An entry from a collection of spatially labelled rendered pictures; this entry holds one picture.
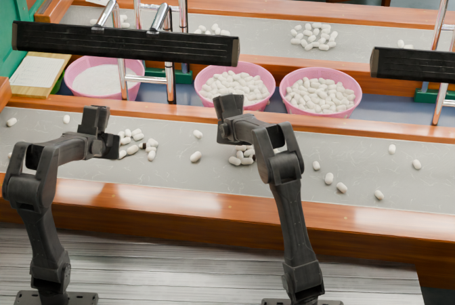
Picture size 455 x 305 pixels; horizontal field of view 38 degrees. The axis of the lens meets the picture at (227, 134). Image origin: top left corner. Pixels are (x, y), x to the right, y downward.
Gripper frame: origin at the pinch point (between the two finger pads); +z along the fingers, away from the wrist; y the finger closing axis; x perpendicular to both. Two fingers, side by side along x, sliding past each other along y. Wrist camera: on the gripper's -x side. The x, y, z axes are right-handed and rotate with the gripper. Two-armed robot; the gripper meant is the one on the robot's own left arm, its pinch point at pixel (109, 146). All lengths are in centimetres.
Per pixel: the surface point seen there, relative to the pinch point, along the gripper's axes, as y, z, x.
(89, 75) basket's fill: 20.2, 39.3, -22.8
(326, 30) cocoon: -60, 66, -49
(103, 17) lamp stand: 3.2, -6.5, -34.6
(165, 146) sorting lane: -13.4, 13.2, -1.4
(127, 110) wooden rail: 1.0, 21.0, -11.2
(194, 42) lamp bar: -22.8, -8.6, -29.5
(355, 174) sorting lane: -69, 9, 2
